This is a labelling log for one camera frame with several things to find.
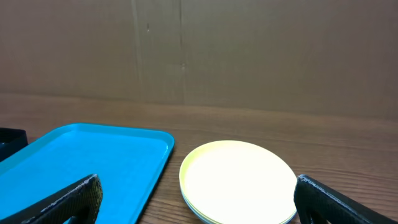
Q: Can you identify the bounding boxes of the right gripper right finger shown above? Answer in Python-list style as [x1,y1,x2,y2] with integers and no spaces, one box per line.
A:
[294,174,397,224]

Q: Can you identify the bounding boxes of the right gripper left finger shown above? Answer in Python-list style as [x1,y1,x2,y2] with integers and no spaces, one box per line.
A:
[1,174,103,224]

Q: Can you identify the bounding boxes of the yellow plate top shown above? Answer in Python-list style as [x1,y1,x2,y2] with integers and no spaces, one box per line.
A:
[179,140,297,223]

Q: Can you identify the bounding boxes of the teal plastic tray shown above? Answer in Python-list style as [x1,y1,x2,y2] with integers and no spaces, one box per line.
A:
[1,123,175,223]

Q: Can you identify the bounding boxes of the black plastic tray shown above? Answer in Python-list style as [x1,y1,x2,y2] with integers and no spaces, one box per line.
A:
[0,128,28,161]

